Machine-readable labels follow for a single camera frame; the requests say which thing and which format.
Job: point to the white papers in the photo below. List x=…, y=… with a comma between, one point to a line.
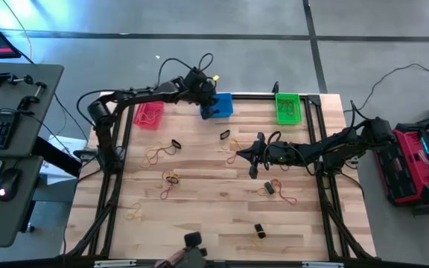
x=63, y=147

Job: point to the silver metal bracket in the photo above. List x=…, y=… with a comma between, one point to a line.
x=322, y=265
x=114, y=263

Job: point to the yellow rubber band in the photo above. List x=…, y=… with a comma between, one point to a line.
x=233, y=140
x=134, y=214
x=145, y=161
x=166, y=172
x=147, y=120
x=253, y=238
x=261, y=193

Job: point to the black aluminium table frame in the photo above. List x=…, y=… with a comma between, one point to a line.
x=259, y=97

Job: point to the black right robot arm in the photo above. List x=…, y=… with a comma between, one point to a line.
x=333, y=145

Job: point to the blue plastic basket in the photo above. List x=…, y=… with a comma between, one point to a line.
x=223, y=106

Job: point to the dark grey desk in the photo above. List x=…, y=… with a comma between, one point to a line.
x=32, y=123
x=17, y=223

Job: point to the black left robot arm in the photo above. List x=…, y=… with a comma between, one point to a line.
x=143, y=95

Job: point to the green plastic basket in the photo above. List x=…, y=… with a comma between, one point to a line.
x=289, y=121

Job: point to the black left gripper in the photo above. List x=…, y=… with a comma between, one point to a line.
x=201, y=87

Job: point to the red rubber band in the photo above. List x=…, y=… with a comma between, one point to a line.
x=162, y=196
x=231, y=161
x=282, y=191
x=286, y=108
x=284, y=168
x=164, y=148

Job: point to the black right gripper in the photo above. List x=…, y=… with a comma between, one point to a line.
x=279, y=154

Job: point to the red and black equipment case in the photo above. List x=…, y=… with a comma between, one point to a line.
x=412, y=167

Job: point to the black desk clamp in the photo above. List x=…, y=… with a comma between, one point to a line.
x=4, y=79
x=28, y=100

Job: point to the red plastic basket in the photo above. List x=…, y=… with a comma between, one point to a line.
x=155, y=108

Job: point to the black computer mouse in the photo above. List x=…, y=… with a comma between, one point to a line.
x=7, y=184

